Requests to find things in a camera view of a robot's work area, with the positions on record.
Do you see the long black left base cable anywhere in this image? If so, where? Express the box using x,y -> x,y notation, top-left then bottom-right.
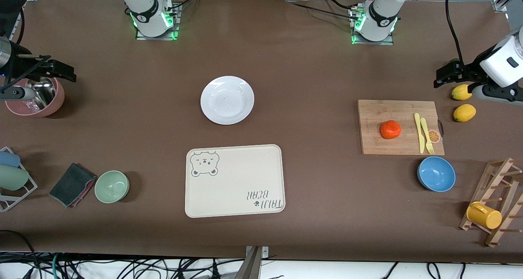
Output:
286,2 -> 356,19

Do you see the yellow plastic fork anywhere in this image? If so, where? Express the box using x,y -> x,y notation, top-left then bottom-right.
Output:
420,117 -> 435,155

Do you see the short black left base cable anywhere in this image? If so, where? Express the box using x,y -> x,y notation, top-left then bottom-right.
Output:
325,0 -> 358,11

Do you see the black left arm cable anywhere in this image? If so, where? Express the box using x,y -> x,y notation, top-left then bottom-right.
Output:
445,0 -> 466,67

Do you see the yellow mug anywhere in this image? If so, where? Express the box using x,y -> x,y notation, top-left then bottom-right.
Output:
466,201 -> 503,230

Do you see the dark metal pole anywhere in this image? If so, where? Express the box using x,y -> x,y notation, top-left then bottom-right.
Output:
234,246 -> 263,279

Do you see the white wire cup rack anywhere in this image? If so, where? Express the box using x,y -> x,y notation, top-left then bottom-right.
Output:
0,147 -> 38,212

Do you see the metal scoop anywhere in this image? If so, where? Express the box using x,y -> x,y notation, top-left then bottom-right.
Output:
25,78 -> 57,110

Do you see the blue bowl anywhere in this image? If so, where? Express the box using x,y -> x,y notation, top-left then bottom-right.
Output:
417,156 -> 456,192

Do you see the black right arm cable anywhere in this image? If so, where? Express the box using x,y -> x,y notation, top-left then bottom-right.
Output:
16,7 -> 26,45

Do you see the cream tray with bear print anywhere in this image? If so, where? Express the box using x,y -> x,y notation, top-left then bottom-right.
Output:
185,144 -> 286,219

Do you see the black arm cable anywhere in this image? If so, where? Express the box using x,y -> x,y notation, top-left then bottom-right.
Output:
16,7 -> 26,45
445,0 -> 466,67

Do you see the wooden cutting board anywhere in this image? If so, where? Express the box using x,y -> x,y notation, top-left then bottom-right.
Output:
358,100 -> 445,156

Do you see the yellow plastic knife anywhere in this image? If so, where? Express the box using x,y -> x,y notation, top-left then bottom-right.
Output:
414,113 -> 426,154

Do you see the dark grey folded cloth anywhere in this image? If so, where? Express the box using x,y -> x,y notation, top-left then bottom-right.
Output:
49,163 -> 97,208

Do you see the white round plate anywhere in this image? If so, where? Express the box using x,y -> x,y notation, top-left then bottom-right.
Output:
200,76 -> 255,125

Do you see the black right base cable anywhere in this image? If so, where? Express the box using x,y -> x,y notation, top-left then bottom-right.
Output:
163,0 -> 203,10

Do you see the green floor cable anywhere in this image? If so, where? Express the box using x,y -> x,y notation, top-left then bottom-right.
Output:
51,252 -> 63,279

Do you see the pale green cup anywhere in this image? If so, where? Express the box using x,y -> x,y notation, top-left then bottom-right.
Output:
0,165 -> 30,191

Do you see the orange fruit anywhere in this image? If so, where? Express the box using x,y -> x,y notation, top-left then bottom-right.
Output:
380,120 -> 402,140

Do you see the pale blue cup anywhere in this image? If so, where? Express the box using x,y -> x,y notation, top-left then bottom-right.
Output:
0,151 -> 21,168

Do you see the yellow lemon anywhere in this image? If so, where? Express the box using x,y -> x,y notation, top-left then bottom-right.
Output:
451,84 -> 474,101
453,104 -> 477,123

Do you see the pink bowl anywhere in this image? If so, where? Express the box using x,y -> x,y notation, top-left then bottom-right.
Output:
5,77 -> 65,118

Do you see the pale green bowl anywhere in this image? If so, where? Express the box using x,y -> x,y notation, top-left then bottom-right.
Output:
94,170 -> 130,204

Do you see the wooden mug rack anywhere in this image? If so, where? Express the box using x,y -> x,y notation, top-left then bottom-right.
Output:
459,158 -> 523,248

